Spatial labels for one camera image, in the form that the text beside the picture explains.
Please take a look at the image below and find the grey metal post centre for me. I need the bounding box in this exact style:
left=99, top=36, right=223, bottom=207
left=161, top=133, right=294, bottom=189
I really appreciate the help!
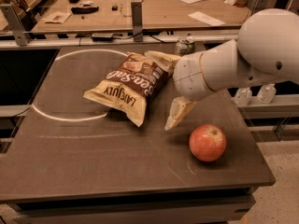
left=131, top=1, right=143, bottom=42

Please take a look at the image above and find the black tool on workbench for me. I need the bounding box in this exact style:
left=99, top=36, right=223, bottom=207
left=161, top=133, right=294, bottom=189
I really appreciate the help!
left=71, top=7, right=99, bottom=14

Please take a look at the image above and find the wooden workbench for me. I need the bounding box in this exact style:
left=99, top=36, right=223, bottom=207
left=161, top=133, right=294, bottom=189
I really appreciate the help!
left=33, top=0, right=250, bottom=32

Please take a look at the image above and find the black power adapter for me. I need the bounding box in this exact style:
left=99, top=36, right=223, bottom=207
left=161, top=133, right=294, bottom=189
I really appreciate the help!
left=92, top=33, right=113, bottom=42

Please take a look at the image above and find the clear sanitizer bottle left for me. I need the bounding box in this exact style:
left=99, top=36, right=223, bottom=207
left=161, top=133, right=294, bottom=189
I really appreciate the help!
left=234, top=87, right=252, bottom=106

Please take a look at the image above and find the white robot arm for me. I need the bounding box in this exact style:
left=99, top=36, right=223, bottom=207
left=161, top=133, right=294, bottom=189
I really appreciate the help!
left=146, top=8, right=299, bottom=130

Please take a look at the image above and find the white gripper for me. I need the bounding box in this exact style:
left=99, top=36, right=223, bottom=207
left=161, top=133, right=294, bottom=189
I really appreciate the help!
left=145, top=50, right=213, bottom=131

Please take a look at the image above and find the clear sanitizer bottle right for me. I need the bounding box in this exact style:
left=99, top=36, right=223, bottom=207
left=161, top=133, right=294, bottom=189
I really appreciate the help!
left=257, top=83, right=277, bottom=104

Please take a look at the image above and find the clear sanitizer bottle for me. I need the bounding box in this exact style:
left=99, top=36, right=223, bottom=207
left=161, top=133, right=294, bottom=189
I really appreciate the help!
left=257, top=83, right=277, bottom=104
left=234, top=87, right=252, bottom=106

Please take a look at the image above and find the beige card on workbench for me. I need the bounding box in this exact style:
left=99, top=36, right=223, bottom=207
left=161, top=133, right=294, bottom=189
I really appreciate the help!
left=42, top=11, right=71, bottom=24

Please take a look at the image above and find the grey metal post right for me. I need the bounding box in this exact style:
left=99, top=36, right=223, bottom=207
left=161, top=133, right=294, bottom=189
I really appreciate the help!
left=251, top=0, right=268, bottom=14

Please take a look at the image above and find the green soda can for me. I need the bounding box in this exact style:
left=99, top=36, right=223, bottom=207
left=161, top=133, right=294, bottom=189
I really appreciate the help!
left=175, top=35, right=196, bottom=56

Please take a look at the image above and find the white paper sheet near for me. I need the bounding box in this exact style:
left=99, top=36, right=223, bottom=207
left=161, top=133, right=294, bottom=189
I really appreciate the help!
left=189, top=11, right=224, bottom=27

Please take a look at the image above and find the red apple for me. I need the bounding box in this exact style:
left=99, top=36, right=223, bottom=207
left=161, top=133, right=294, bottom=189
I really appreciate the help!
left=189, top=124, right=227, bottom=162

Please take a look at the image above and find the brown Late July chip bag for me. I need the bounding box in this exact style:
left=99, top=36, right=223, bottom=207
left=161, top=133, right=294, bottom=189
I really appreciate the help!
left=83, top=52, right=174, bottom=127

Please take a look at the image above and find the grey metal post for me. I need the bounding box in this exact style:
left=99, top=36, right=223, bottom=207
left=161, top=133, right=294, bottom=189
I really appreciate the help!
left=0, top=4, right=31, bottom=46
left=251, top=0, right=268, bottom=14
left=131, top=1, right=143, bottom=42

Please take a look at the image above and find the grey metal post left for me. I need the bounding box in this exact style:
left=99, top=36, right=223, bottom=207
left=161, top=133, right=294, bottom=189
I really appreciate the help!
left=0, top=4, right=31, bottom=46

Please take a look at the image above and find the small black block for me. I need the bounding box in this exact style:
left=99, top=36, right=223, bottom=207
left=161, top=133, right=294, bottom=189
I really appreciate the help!
left=111, top=5, right=118, bottom=10

